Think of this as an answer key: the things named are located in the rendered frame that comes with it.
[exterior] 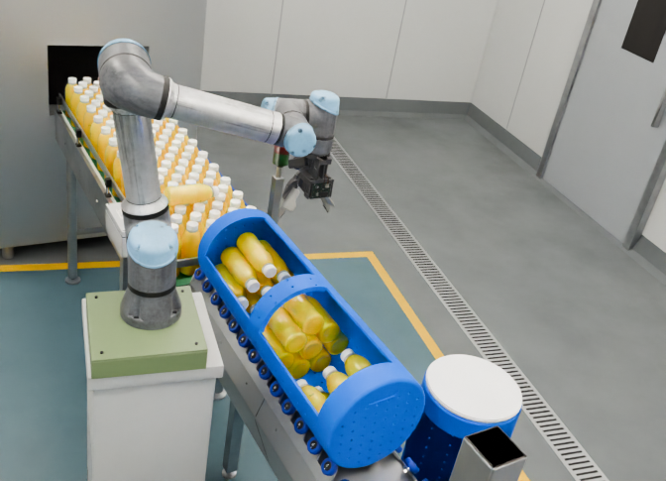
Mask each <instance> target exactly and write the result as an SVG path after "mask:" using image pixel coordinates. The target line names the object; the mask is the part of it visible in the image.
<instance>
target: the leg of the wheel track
mask: <svg viewBox="0 0 666 481"><path fill-rule="evenodd" d="M243 427H244V422H243V420H242V418H241V417H240V415H239V413H238V412H237V410H236V408H235V407H234V405H233V403H232V401H230V409H229V417H228V424H227V432H226V440H225V448H224V456H223V464H222V466H223V467H224V469H223V470H222V476H223V477H224V478H225V479H233V478H235V477H236V473H237V472H236V471H237V470H238V463H239V456H240V449H241V442H242V434H243Z"/></svg>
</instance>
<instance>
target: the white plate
mask: <svg viewBox="0 0 666 481"><path fill-rule="evenodd" d="M426 385H427V388H428V390H429V392H430V393H431V395H432V396H433V397H434V399H435V400H436V401H437V402H438V403H439V404H440V405H441V406H443V407H444V408H445V409H447V410H448V411H450V412H451V413H453V414H455V415H457V416H459V417H461V418H464V419H467V420H470V421H477V422H485V423H494V422H502V421H507V420H509V419H511V418H513V417H514V416H515V415H516V414H517V413H518V412H519V410H520V408H521V405H522V394H521V391H520V389H519V387H518V385H517V384H516V382H515V381H514V380H513V379H512V378H511V377H510V376H509V375H508V374H507V373H506V372H505V370H503V369H502V368H500V367H499V366H497V365H495V364H494V363H492V362H489V361H487V360H485V359H482V358H479V357H475V356H470V355H462V354H455V355H448V356H443V357H441V358H438V359H436V360H435V361H433V362H432V363H431V364H430V366H429V367H428V369H427V372H426Z"/></svg>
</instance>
